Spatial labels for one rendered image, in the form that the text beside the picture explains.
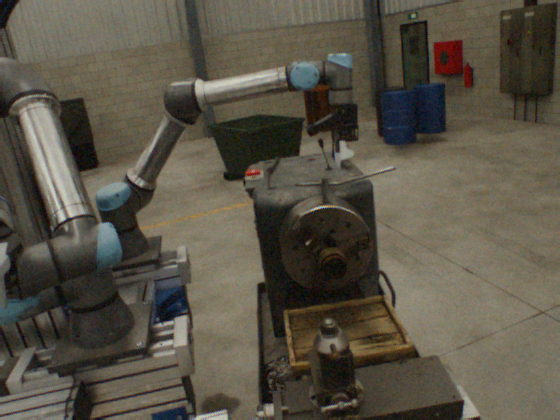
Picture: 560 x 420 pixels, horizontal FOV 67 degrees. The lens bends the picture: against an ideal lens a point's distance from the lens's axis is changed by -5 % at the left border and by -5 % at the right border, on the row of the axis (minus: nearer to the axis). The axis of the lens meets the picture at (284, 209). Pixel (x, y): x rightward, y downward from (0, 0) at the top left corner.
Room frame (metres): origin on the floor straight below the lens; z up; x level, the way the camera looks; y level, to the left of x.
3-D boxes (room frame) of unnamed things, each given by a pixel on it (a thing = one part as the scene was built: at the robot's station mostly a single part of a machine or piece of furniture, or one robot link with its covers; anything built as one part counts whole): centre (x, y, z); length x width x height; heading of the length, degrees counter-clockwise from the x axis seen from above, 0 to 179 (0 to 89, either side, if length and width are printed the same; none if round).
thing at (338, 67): (1.42, -0.23, 1.65); 0.09 x 0.08 x 0.11; 81
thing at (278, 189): (1.83, -0.10, 1.06); 0.59 x 0.48 x 0.39; 1
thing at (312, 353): (0.84, -0.06, 0.99); 0.20 x 0.10 x 0.05; 1
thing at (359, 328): (1.18, -0.13, 0.89); 0.36 x 0.30 x 0.04; 91
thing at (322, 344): (0.81, -0.06, 1.13); 0.08 x 0.08 x 0.03
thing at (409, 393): (0.81, -0.12, 0.95); 0.43 x 0.17 x 0.05; 91
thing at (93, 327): (0.92, 0.48, 1.21); 0.15 x 0.15 x 0.10
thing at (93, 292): (0.92, 0.48, 1.33); 0.13 x 0.12 x 0.14; 121
